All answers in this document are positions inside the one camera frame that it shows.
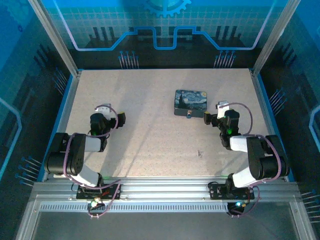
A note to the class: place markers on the starry night printed box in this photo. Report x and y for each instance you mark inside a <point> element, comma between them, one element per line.
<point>190,100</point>

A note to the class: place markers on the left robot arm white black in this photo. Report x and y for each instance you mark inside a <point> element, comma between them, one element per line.
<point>75,155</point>

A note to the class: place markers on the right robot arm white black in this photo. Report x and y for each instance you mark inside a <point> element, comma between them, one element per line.
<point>257,155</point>

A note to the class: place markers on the left base connector with light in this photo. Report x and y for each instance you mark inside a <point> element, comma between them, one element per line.
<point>95,202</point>

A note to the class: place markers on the base connector with light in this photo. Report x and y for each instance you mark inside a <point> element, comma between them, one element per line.
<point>237,205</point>
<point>95,202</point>

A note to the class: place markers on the right base connector with light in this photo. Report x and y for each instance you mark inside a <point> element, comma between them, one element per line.
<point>237,205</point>

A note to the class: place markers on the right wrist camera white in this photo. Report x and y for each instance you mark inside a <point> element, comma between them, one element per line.
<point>221,110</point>

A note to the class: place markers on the aluminium side frame rail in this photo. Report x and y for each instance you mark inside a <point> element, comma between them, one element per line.
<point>266,110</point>
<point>63,120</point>

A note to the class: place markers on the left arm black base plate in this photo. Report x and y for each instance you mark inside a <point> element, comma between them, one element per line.
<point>113,191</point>

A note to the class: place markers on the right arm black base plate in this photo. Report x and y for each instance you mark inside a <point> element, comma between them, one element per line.
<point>217,191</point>

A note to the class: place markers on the aluminium front frame rail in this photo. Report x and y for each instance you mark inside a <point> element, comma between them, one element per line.
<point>165,187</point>

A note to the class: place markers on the aluminium frame post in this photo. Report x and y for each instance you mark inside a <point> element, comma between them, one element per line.
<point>275,37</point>
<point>53,37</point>

